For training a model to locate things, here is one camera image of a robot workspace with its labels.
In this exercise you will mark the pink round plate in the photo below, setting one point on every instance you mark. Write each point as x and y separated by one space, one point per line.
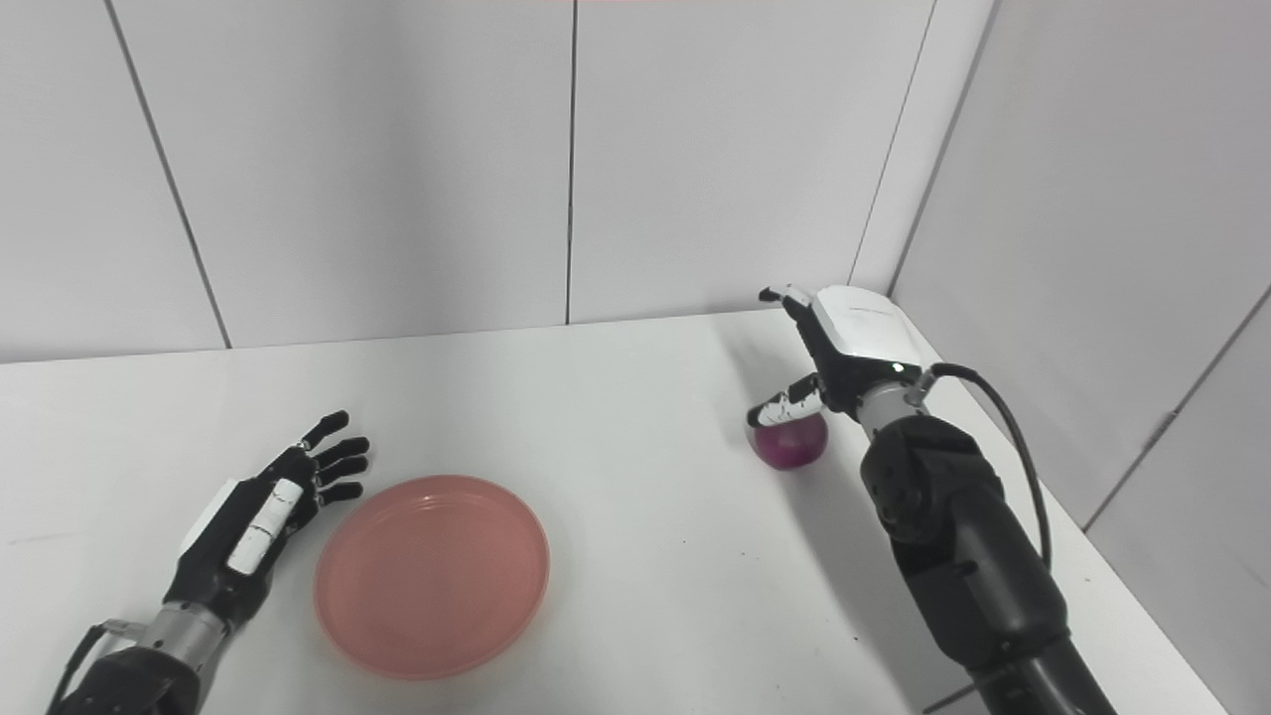
432 576

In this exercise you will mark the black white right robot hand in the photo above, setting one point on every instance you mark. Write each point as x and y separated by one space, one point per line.
859 333

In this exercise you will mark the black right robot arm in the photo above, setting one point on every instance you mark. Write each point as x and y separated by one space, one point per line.
963 556

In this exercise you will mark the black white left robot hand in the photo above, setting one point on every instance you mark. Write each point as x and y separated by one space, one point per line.
223 566

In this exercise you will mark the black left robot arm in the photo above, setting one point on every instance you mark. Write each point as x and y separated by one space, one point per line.
149 675

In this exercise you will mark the purple red onion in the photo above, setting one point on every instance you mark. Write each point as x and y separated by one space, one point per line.
791 444

